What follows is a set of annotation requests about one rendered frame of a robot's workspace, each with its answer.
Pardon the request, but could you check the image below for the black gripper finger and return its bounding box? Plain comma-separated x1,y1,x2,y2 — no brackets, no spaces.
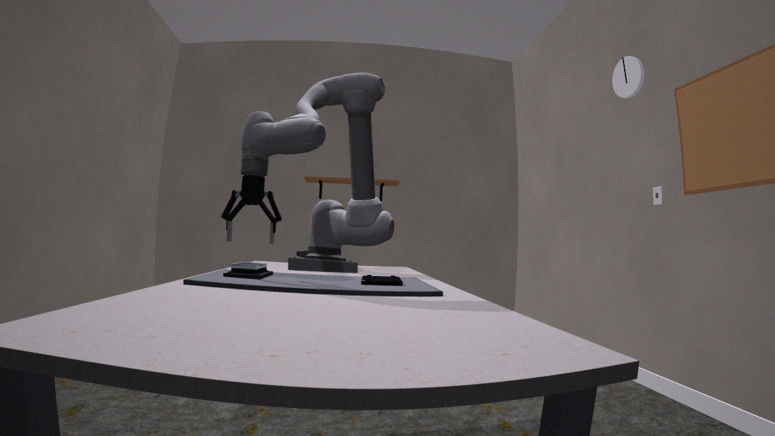
252,191,282,244
222,190,249,242

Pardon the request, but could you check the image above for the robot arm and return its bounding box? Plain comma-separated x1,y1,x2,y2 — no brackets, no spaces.
241,73,394,261

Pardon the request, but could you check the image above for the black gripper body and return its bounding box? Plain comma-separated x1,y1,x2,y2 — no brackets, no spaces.
240,175,265,205

